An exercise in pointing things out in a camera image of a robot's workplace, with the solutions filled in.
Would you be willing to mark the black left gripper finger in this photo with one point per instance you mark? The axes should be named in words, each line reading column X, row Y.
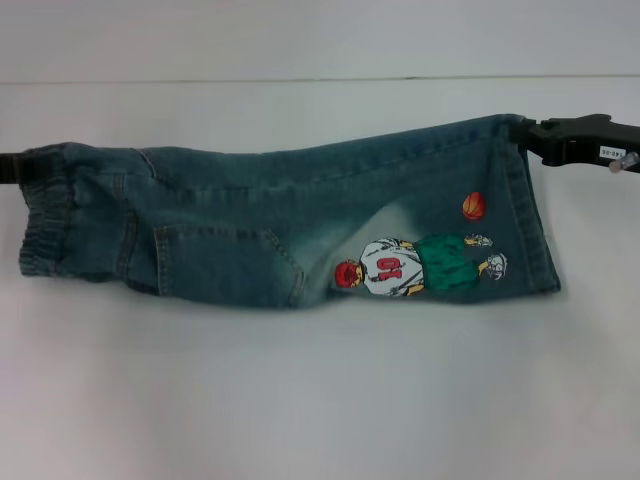
column 9, row 169

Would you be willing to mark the silver metal connector plug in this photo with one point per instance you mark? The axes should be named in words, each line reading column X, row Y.
column 622, row 164

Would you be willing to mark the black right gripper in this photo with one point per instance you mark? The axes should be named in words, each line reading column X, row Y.
column 575, row 140

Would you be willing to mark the blue denim shorts with print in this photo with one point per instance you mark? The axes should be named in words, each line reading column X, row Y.
column 250, row 225

